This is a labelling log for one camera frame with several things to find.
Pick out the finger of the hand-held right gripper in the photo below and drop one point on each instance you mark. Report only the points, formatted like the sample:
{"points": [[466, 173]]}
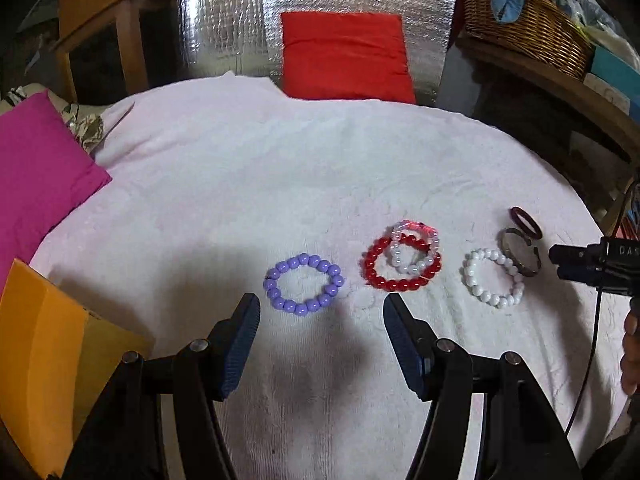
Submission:
{"points": [[580, 274], [570, 254]]}

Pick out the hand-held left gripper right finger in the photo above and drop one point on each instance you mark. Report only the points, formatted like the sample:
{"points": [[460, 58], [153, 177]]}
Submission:
{"points": [[404, 355]]}

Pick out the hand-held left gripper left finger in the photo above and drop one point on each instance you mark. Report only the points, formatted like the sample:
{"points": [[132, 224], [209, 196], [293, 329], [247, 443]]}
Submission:
{"points": [[239, 352]]}

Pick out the person's right hand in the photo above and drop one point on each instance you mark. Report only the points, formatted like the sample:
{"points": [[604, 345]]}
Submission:
{"points": [[632, 355]]}

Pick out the dark red bangle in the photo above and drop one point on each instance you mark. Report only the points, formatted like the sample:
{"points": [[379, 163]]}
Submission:
{"points": [[530, 228]]}

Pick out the bronze metal bangle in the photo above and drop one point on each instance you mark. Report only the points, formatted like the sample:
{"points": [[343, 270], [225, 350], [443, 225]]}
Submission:
{"points": [[511, 260]]}

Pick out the wooden shelf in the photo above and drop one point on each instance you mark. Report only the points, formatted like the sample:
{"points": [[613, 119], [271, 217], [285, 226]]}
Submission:
{"points": [[575, 91]]}

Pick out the pale pink blanket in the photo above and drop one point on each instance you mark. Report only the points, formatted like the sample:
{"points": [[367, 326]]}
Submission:
{"points": [[225, 185]]}

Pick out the teal box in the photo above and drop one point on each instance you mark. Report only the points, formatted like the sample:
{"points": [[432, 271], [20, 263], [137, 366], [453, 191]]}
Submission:
{"points": [[617, 77]]}

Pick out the orange cardboard box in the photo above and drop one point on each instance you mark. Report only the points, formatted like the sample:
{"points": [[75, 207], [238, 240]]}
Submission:
{"points": [[40, 340]]}

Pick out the wicker basket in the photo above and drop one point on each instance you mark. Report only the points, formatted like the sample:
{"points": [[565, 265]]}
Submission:
{"points": [[530, 30]]}

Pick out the magenta cushion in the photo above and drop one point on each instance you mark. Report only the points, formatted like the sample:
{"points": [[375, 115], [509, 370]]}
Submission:
{"points": [[40, 180]]}

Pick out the patterned cloth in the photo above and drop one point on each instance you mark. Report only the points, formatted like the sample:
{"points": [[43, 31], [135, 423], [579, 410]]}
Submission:
{"points": [[88, 128]]}

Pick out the red cushion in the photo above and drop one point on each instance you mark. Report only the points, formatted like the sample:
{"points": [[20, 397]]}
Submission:
{"points": [[345, 55]]}

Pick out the silver insulation foil sheet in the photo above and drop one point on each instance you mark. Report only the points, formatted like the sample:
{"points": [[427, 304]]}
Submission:
{"points": [[225, 25]]}

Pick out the wooden table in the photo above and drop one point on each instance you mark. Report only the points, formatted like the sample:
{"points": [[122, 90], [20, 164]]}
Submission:
{"points": [[131, 35]]}

